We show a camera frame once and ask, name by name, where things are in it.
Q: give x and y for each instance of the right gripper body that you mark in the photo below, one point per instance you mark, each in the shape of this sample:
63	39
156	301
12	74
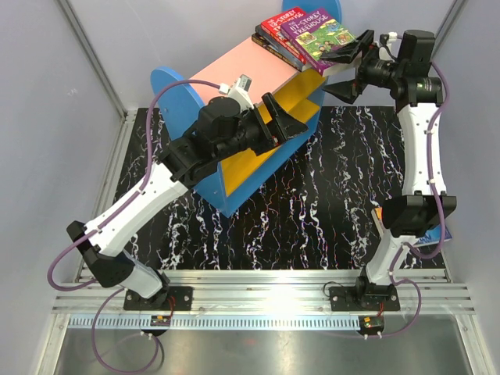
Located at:
372	71

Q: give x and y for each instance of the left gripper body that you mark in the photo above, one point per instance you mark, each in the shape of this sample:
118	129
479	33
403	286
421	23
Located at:
260	137

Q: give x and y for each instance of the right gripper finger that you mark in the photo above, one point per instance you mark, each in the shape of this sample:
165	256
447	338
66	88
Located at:
346	91
347	53

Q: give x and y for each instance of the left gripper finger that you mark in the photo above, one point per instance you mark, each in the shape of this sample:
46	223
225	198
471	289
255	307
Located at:
288	128
274	109

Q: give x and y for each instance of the purple 117-Storey Treehouse book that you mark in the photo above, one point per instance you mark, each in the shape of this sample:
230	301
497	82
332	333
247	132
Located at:
314	33

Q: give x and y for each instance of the Nineteen Eighty-Four book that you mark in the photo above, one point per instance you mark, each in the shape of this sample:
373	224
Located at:
266	36

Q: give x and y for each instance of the black blue Treehouse book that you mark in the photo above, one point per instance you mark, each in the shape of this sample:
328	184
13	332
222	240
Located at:
263	43

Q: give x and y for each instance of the blue Jane Eyre book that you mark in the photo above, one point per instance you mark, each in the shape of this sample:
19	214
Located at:
431	237

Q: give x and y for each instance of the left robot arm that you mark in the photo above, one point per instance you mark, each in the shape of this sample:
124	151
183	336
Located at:
223	128

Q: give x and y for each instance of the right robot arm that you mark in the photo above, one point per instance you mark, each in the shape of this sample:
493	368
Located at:
401	64

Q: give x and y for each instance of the blue pink yellow bookshelf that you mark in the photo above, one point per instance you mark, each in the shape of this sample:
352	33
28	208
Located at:
179	101

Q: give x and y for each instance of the black marble pattern mat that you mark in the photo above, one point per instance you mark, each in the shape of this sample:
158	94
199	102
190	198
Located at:
313	213

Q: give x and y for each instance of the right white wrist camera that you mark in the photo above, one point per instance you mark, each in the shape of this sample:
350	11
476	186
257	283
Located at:
386	40

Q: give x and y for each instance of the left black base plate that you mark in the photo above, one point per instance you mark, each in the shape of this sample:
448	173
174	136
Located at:
181	297

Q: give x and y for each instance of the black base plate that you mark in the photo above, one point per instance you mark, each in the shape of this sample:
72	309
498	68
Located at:
372	299
181	297

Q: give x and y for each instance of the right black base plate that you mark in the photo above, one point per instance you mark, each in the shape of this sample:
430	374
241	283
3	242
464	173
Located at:
372	299

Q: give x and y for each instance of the aluminium mounting rail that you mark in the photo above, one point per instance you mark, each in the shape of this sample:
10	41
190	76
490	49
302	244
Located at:
300	292

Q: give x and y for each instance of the white slotted cable duct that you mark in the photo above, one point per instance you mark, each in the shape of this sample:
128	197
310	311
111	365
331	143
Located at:
207	322

